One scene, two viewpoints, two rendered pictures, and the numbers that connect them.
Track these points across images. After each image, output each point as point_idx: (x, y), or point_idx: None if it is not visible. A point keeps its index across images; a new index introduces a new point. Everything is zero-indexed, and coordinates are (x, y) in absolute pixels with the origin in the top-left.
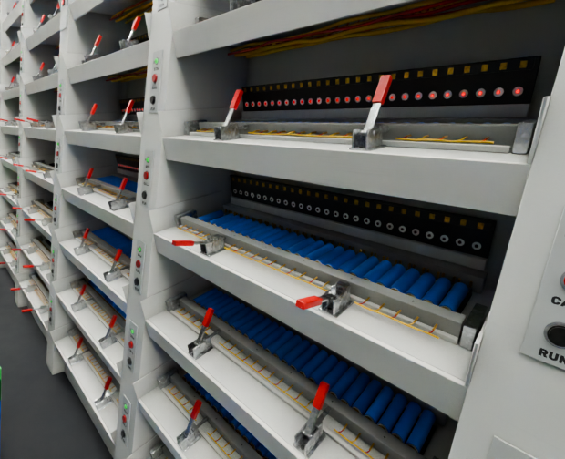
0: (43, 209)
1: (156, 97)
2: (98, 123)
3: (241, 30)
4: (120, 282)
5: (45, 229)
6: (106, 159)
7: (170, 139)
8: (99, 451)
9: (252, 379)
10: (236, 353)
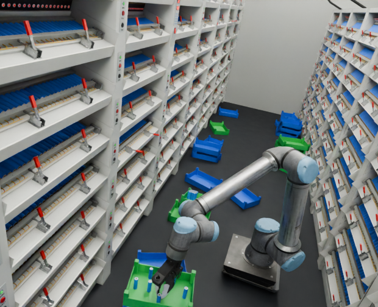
0: None
1: (117, 118)
2: (16, 176)
3: (138, 86)
4: (88, 221)
5: None
6: None
7: (122, 130)
8: (85, 304)
9: (131, 170)
10: (124, 173)
